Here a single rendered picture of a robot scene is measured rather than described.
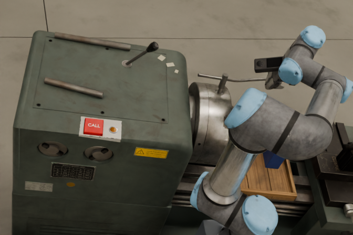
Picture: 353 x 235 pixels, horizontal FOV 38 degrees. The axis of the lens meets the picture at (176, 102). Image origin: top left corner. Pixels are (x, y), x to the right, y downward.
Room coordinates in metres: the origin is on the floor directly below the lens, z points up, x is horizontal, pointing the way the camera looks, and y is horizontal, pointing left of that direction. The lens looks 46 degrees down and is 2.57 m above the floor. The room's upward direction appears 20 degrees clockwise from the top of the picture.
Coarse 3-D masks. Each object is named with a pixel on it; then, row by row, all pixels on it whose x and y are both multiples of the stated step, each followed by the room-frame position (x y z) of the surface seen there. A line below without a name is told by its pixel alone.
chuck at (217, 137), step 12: (216, 96) 1.38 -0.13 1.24; (228, 96) 1.40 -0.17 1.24; (216, 108) 1.33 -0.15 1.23; (228, 108) 1.34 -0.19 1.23; (216, 120) 1.29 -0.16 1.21; (216, 132) 1.26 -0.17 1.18; (204, 144) 1.22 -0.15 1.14; (216, 144) 1.24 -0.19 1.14; (204, 156) 1.22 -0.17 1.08; (216, 156) 1.23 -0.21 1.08
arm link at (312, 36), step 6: (306, 30) 1.34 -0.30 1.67; (312, 30) 1.35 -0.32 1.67; (318, 30) 1.35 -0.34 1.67; (300, 36) 1.34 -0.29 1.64; (306, 36) 1.32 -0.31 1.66; (312, 36) 1.32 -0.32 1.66; (318, 36) 1.33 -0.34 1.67; (324, 36) 1.34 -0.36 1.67; (294, 42) 1.33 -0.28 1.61; (300, 42) 1.31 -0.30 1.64; (306, 42) 1.31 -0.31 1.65; (312, 42) 1.31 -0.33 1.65; (318, 42) 1.31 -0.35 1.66; (312, 48) 1.31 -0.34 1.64; (318, 48) 1.32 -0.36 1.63
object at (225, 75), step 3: (222, 75) 1.41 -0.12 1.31; (225, 75) 1.41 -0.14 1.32; (228, 75) 1.42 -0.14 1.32; (222, 78) 1.41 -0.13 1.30; (225, 78) 1.41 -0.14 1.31; (222, 81) 1.40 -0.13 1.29; (225, 81) 1.41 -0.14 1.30; (219, 84) 1.41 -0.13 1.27; (222, 84) 1.40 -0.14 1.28; (219, 87) 1.40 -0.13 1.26; (222, 87) 1.40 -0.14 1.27; (219, 90) 1.40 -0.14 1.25; (219, 93) 1.40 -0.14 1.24
